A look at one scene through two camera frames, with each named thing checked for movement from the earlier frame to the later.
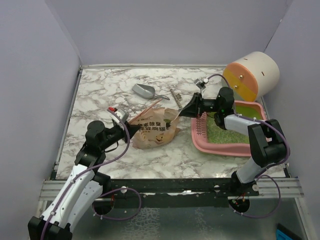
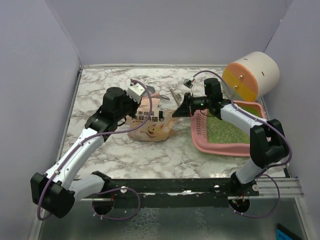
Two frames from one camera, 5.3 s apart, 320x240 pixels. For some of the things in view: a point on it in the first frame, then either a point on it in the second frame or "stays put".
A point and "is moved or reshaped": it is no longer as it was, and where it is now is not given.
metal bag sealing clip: x=177 y=97 stays put
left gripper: x=131 y=129 → x=136 y=105
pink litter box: x=208 y=136 stays put
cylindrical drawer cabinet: x=252 y=76 stays put
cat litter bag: x=155 y=129 is moved or reshaped
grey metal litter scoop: x=146 y=91 stays put
